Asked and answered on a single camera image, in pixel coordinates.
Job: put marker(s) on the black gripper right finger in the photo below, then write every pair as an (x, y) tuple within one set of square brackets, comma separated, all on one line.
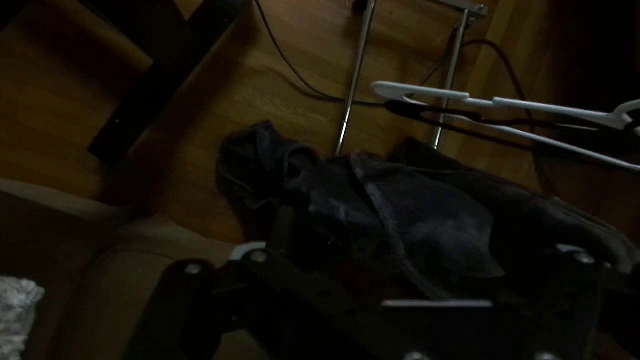
[(580, 307)]

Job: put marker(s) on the metal clothes rack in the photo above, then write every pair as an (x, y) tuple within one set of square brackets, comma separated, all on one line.
[(356, 67)]

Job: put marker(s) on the dark hanging garment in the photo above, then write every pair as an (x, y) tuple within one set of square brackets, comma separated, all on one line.
[(427, 221)]

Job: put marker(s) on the white striped textured pillow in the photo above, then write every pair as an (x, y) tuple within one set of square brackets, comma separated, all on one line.
[(17, 320)]

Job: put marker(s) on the white plastic coat hanger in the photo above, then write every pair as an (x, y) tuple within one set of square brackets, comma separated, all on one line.
[(427, 92)]

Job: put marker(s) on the black coat hanger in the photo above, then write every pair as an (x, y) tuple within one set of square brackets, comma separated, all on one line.
[(427, 112)]

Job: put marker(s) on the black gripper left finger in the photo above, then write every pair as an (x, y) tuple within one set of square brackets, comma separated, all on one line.
[(181, 307)]

